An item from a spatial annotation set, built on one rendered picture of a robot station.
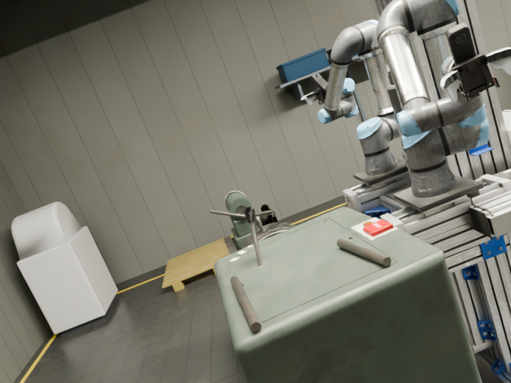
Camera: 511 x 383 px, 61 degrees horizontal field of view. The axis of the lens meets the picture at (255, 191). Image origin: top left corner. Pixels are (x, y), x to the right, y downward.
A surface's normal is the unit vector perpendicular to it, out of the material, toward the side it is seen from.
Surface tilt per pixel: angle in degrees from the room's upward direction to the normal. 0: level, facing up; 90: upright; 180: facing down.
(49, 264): 90
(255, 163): 90
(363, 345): 90
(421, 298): 90
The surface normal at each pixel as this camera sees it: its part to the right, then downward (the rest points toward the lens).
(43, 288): 0.09, 0.19
